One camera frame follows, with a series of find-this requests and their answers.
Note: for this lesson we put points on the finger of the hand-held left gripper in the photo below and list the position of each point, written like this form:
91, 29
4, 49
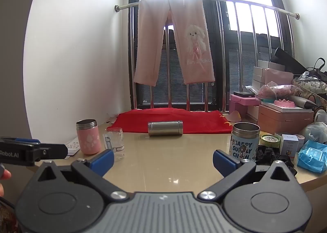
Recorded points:
52, 151
28, 141

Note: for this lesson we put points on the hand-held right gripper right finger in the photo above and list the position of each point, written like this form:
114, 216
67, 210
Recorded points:
222, 162

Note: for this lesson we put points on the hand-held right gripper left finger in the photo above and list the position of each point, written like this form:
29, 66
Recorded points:
103, 162

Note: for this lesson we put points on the stainless steel cup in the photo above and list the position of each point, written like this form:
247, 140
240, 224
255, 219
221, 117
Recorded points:
165, 128

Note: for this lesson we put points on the clear printed glass cup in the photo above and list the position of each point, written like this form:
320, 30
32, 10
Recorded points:
114, 144

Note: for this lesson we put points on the pink insulated cup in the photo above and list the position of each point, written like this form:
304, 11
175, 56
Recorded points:
88, 139

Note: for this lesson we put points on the blue printed steel cup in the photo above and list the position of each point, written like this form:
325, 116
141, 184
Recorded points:
244, 144

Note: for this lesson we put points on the person's left hand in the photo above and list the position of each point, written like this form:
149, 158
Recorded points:
5, 174

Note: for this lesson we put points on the green round tin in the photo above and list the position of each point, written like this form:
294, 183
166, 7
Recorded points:
270, 139

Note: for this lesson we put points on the pink small stool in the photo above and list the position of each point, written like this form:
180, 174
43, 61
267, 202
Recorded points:
241, 105

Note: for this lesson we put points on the dark patterned cloth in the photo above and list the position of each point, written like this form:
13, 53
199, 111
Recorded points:
6, 219

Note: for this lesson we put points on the small white box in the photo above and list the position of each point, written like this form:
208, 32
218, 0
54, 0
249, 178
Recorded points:
289, 143

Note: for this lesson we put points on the red cloth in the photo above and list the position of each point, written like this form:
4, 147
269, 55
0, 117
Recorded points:
168, 118

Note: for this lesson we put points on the black flat device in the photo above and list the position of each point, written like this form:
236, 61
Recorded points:
244, 94

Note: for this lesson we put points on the pink wooden box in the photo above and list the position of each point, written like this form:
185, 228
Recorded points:
283, 120

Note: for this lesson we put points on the pink scalloped dish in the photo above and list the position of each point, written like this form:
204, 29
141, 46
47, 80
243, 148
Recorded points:
284, 103

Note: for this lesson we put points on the pink plastic bag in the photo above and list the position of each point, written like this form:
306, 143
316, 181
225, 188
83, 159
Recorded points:
276, 89

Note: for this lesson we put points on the blue wipes packet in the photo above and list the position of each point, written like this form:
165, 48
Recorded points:
313, 156

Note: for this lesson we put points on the stack of white boxes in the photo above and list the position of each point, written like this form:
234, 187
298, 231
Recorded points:
260, 74

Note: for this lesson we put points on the white plastic bag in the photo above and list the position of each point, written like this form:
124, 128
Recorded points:
316, 132

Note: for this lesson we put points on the grey hair dryer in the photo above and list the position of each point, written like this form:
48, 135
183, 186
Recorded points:
304, 102

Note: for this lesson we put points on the pink cardboard box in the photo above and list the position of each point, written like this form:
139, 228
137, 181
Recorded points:
278, 75

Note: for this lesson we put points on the patterned handbag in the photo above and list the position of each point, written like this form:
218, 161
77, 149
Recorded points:
311, 87

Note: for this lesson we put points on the metal window railing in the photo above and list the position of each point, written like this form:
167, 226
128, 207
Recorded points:
236, 43

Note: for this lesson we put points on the pink pants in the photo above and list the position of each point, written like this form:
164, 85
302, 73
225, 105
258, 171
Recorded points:
196, 43

